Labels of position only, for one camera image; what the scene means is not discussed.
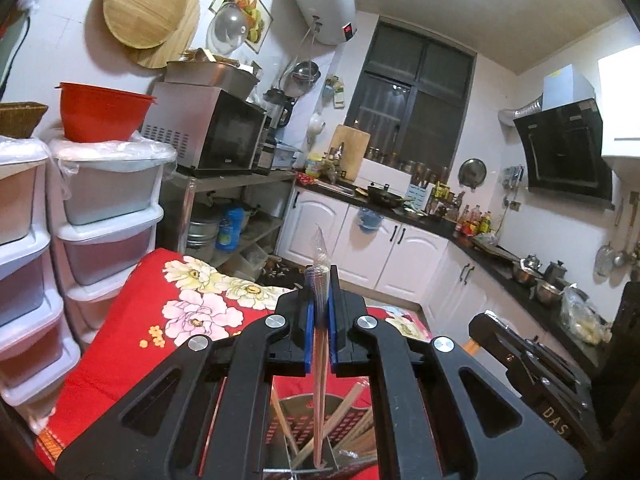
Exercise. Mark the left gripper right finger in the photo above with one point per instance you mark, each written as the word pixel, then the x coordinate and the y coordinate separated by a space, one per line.
pixel 438 413

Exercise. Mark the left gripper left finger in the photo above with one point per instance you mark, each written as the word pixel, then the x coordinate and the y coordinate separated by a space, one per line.
pixel 202 413

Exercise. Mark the chopstick pair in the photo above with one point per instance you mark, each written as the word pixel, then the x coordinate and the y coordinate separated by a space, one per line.
pixel 319 281

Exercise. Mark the white lower kitchen cabinets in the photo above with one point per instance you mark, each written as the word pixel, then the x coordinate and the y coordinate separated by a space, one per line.
pixel 450 281

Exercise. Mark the dark kitchen window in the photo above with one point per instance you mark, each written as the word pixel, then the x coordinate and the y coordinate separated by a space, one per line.
pixel 411 96

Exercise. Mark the wooden chopstick in basket left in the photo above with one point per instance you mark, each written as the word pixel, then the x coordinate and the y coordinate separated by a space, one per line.
pixel 286 429

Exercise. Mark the wooden chopstick in basket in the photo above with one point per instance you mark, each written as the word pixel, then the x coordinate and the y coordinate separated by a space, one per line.
pixel 323 426
pixel 286 429

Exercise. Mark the wrapped chopsticks in basket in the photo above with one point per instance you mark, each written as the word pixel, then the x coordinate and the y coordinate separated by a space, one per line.
pixel 361 447
pixel 364 424

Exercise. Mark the wrapped chopsticks in basket far right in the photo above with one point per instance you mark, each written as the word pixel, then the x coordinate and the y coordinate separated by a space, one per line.
pixel 361 447

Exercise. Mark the wooden chopstick in basket centre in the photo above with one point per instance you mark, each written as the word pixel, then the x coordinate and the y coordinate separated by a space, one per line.
pixel 323 426

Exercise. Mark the red floral tablecloth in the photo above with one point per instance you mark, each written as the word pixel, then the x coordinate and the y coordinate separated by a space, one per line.
pixel 168 299

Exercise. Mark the white plastic drawer unit left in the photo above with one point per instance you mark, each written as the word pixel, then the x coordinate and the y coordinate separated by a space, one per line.
pixel 37 347

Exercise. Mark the white plastic drawer unit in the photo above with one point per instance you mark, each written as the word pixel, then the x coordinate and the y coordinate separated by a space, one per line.
pixel 103 208
pixel 37 347

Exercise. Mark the blue bottle on shelf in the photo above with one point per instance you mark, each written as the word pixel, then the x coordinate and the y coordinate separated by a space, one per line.
pixel 230 229

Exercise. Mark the white plastic drawer unit right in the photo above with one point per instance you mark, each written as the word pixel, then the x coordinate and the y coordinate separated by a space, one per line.
pixel 103 208

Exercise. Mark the black range hood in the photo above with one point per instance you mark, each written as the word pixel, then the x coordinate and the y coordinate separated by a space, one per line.
pixel 563 152

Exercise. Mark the black microwave oven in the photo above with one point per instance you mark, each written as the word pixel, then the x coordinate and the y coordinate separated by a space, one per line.
pixel 212 131

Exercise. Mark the wooden cutting board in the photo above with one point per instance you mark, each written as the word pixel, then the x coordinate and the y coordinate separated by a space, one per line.
pixel 355 143

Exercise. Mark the red plastic basin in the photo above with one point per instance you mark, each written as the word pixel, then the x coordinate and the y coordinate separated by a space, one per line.
pixel 93 114

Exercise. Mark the round bamboo tray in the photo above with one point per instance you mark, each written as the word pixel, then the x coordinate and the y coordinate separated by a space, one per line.
pixel 153 32

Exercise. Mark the glass pot lid on wall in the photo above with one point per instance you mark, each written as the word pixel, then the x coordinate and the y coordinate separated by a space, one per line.
pixel 228 30

